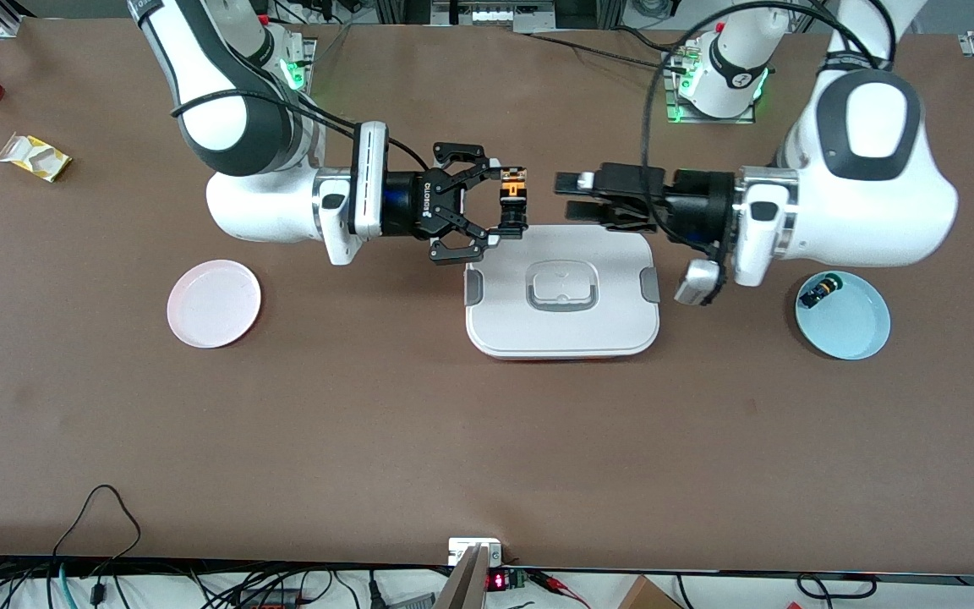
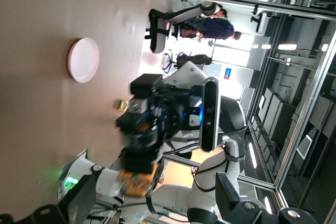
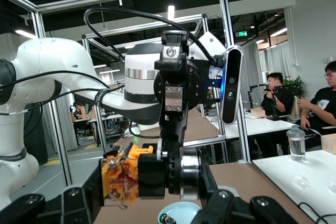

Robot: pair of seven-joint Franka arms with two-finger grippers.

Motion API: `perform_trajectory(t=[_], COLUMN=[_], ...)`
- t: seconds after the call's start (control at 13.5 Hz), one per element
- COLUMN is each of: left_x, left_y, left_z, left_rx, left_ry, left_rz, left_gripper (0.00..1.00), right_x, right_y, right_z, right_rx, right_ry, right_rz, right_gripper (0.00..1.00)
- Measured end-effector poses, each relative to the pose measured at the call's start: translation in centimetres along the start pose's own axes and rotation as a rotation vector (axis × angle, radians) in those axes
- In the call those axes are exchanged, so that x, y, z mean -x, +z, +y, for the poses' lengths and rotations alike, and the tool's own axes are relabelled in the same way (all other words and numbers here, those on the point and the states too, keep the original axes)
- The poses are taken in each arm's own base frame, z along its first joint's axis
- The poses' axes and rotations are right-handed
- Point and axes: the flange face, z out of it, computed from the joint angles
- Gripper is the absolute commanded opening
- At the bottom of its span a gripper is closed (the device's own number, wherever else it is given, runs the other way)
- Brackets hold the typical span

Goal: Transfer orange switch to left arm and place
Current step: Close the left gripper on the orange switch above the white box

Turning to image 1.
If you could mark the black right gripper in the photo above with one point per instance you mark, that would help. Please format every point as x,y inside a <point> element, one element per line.
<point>412,205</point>

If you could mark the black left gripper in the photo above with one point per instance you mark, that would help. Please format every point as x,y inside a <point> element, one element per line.
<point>693,206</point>

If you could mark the orange push button switch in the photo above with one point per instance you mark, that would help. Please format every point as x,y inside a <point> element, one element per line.
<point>514,190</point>

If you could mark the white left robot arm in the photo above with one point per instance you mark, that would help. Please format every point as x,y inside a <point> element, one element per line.
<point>867,203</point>

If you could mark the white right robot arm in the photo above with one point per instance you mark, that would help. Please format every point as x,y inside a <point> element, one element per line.
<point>233,144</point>

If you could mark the white lunch box grey latches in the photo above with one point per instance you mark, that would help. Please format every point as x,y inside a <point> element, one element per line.
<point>504,313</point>

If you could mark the small white box device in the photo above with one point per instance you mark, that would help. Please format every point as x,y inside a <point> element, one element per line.
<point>463,547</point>

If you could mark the brown cardboard box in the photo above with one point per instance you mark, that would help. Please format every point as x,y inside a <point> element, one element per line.
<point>648,595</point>

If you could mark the yellow white carton box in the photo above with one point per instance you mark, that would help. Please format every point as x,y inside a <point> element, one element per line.
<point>35,156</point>

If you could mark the white power strip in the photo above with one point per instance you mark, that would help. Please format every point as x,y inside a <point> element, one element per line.
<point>495,13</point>

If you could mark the pink round plate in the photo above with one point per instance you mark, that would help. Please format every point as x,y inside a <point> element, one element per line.
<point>216,304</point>

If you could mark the light blue round plate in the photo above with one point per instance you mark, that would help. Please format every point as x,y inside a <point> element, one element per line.
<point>850,326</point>

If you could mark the red digit display module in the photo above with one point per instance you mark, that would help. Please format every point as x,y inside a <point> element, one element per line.
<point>497,581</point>

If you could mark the aluminium bar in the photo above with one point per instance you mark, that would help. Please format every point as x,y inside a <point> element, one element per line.
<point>463,584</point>

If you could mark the red black test leads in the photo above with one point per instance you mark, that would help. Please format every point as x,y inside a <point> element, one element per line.
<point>559,585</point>

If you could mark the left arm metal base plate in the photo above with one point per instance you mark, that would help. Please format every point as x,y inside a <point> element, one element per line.
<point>673,93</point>

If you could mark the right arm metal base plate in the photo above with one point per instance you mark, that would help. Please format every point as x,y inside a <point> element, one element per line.
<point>311,51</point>

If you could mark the green push button switch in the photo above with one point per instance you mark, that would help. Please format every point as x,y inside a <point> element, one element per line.
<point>817,293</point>

